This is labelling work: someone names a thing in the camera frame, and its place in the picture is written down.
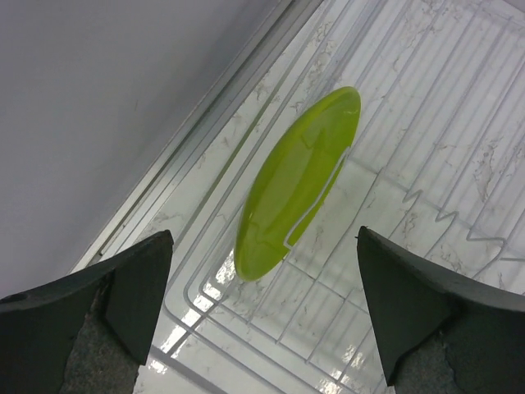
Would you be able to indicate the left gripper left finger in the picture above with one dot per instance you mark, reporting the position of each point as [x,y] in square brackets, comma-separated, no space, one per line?
[88,332]

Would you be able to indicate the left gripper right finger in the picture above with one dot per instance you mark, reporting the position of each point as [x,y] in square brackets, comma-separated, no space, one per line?
[438,331]

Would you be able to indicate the green white plate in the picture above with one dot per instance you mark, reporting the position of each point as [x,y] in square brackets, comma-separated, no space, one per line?
[293,182]

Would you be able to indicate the white wire dish rack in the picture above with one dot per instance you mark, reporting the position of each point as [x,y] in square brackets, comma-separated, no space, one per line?
[437,166]

